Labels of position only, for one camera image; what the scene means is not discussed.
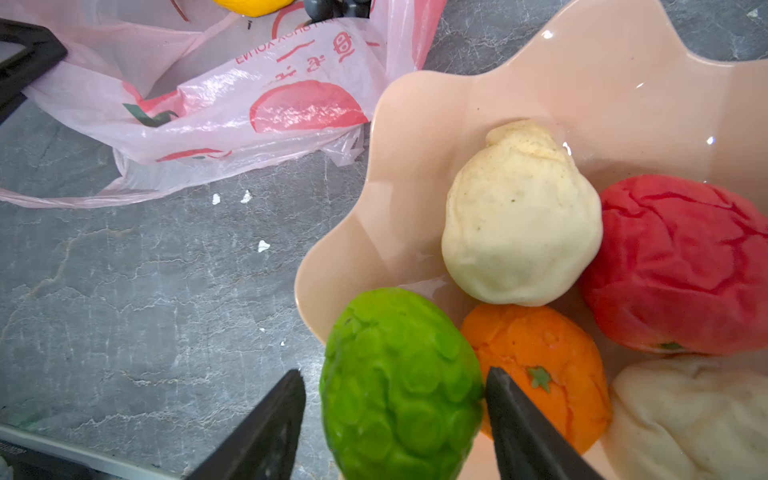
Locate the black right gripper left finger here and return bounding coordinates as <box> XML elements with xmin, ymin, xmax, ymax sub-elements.
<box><xmin>187</xmin><ymin>369</ymin><xmax>306</xmax><ymax>480</ymax></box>

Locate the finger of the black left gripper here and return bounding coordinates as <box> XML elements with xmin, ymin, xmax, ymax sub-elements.
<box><xmin>1</xmin><ymin>19</ymin><xmax>68</xmax><ymax>122</ymax></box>

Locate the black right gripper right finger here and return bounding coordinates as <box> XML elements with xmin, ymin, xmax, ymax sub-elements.
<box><xmin>485</xmin><ymin>367</ymin><xmax>602</xmax><ymax>480</ymax></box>

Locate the orange fake orange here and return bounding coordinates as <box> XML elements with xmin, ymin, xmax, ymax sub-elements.
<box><xmin>461</xmin><ymin>304</ymin><xmax>612</xmax><ymax>454</ymax></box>

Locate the pink plastic bag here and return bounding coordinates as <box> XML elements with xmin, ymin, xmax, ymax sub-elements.
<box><xmin>1</xmin><ymin>1</ymin><xmax>445</xmax><ymax>209</ymax></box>

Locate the green fake fruit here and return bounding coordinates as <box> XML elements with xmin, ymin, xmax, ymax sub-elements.
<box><xmin>319</xmin><ymin>288</ymin><xmax>484</xmax><ymax>479</ymax></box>

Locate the beige fake bread roll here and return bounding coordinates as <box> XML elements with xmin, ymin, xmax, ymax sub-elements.
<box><xmin>602</xmin><ymin>356</ymin><xmax>767</xmax><ymax>479</ymax></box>

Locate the beige fake fruit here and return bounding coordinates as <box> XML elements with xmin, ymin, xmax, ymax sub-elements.
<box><xmin>441</xmin><ymin>120</ymin><xmax>603</xmax><ymax>306</ymax></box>

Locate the red fake apple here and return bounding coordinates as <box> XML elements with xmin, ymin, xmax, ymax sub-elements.
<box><xmin>579</xmin><ymin>175</ymin><xmax>767</xmax><ymax>355</ymax></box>

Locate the peach leaf-shaped plate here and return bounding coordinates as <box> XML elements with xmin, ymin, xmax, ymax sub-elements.
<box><xmin>293</xmin><ymin>0</ymin><xmax>768</xmax><ymax>480</ymax></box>

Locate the yellow fake banana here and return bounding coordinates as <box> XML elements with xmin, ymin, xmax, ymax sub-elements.
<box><xmin>214</xmin><ymin>0</ymin><xmax>293</xmax><ymax>18</ymax></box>

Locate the dark fake grape bunch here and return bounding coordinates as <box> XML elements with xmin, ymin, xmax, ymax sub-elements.
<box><xmin>304</xmin><ymin>0</ymin><xmax>373</xmax><ymax>22</ymax></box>

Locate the aluminium mounting rail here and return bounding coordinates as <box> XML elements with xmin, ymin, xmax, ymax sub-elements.
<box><xmin>1</xmin><ymin>424</ymin><xmax>183</xmax><ymax>479</ymax></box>

